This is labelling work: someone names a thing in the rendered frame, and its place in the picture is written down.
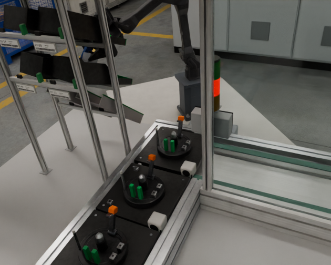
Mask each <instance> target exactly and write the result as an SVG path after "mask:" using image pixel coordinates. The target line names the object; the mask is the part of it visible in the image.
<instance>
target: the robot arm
mask: <svg viewBox="0 0 331 265"><path fill-rule="evenodd" d="M161 3H168V4H172V5H174V7H175V10H176V11H177V14H178V20H179V27H180V34H181V41H182V47H181V48H179V52H180V55H179V56H180V58H181V59H182V61H183V62H184V63H185V64H186V66H185V77H186V78H187V79H188V80H189V81H191V80H195V79H200V78H201V77H200V62H199V61H198V59H197V58H196V56H195V53H194V51H193V48H192V46H191V39H190V31H189V23H188V9H189V0H147V1H146V2H145V3H144V4H143V5H141V6H140V7H139V8H138V9H137V10H135V11H134V12H132V13H130V14H127V15H126V16H124V17H122V18H119V17H113V16H112V14H111V12H110V9H109V8H108V7H106V8H105V11H106V17H107V22H108V28H109V34H110V36H112V37H119V38H123V33H125V34H129V33H131V32H132V31H133V30H134V29H135V28H136V27H137V25H138V24H139V22H140V21H141V20H142V19H143V18H144V17H145V16H147V15H148V14H149V13H150V12H151V11H153V10H154V9H155V8H156V7H157V6H159V5H160V4H161ZM120 29H121V31H122V32H123V33H121V31H120ZM82 47H83V49H84V50H83V52H82V55H81V57H80V58H81V59H82V56H83V53H84V52H86V53H88V51H92V50H93V48H94V49H95V51H94V53H93V54H92V55H91V56H90V57H89V58H88V60H89V61H93V60H96V59H100V58H105V57H106V54H105V49H104V48H97V47H86V46H82ZM112 50H113V56H114V57H116V56H117V53H118V51H117V49H116V47H115V45H114V44H112Z"/></svg>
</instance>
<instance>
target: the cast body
mask: <svg viewBox="0 0 331 265"><path fill-rule="evenodd" d="M92 54H93V52H92V51H88V53H86V52H84V53H83V56H82V59H83V61H84V62H88V63H97V61H98V60H97V59H96V60H93V61H89V60H88V58H89V57H90V56H91V55H92Z"/></svg>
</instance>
